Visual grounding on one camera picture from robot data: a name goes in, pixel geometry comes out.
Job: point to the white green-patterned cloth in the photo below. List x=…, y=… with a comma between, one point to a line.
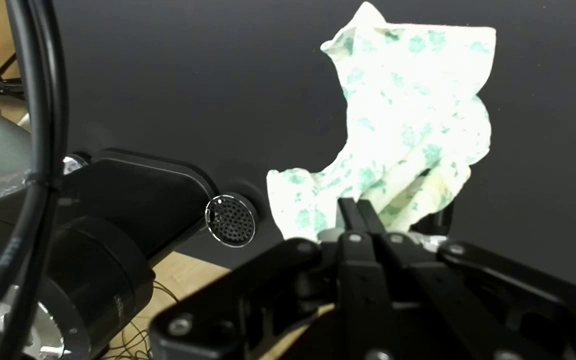
x=408, y=112

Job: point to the small round black object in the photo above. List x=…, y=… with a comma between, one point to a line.
x=231, y=221

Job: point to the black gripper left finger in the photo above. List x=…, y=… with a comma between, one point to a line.
x=354, y=292

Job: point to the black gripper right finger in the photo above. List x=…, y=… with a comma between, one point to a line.
x=448, y=300

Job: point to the black tall appliance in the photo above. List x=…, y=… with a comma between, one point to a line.
x=134, y=193

